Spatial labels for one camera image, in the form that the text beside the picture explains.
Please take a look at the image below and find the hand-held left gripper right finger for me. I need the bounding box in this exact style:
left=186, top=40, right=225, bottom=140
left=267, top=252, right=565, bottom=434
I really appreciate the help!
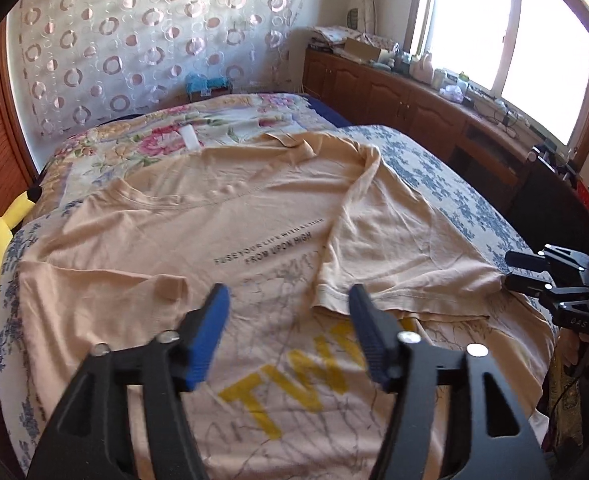
left=348, top=283, right=547, bottom=480

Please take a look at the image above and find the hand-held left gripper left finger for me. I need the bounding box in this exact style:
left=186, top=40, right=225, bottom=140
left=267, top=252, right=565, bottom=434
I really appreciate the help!
left=27, top=283, right=232, bottom=480

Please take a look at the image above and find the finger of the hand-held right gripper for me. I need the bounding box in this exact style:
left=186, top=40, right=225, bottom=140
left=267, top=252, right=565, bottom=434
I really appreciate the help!
left=505, top=274, right=589, bottom=312
left=504, top=244, right=589, bottom=277

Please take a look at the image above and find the beige printed t-shirt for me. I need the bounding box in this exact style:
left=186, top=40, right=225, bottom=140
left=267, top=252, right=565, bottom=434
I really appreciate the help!
left=17, top=130, right=555, bottom=480

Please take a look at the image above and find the black equipment stand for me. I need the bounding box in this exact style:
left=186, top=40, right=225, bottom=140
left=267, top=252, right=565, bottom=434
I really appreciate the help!
left=509, top=144, right=589, bottom=256

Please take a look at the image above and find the blue floral bed sheet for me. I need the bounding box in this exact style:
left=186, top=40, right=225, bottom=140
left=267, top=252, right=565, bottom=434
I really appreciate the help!
left=0, top=124, right=540, bottom=480

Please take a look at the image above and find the pink floral blanket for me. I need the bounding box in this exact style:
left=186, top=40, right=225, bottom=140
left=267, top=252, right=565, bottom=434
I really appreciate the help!
left=27, top=91, right=325, bottom=221

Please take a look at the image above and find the wooden cabinet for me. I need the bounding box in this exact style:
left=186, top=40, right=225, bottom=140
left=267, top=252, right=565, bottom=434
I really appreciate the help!
left=301, top=46, right=542, bottom=206

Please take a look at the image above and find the navy bed sheet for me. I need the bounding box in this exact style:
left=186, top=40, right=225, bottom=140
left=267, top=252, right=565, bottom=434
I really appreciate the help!
left=304, top=94, right=352, bottom=128

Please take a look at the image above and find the window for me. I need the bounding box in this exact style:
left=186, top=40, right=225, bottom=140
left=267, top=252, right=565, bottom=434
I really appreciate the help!
left=413, top=0, right=589, bottom=147

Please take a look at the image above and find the blue fluffy toy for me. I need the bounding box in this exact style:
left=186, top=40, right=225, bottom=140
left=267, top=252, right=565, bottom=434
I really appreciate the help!
left=184, top=71, right=231, bottom=98

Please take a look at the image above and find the cardboard box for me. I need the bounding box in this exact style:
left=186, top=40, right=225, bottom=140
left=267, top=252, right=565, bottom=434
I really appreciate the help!
left=343, top=36, right=391, bottom=62

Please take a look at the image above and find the wooden slatted wardrobe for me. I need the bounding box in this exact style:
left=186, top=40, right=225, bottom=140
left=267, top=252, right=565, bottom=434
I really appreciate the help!
left=0, top=25, right=40, bottom=221

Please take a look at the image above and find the folded floral cloth pile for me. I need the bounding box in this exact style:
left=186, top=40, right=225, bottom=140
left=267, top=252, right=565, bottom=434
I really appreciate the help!
left=309, top=25, right=366, bottom=54

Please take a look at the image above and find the circle patterned curtain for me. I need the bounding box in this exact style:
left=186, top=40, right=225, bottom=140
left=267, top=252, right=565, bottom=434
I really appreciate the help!
left=7, top=0, right=307, bottom=136

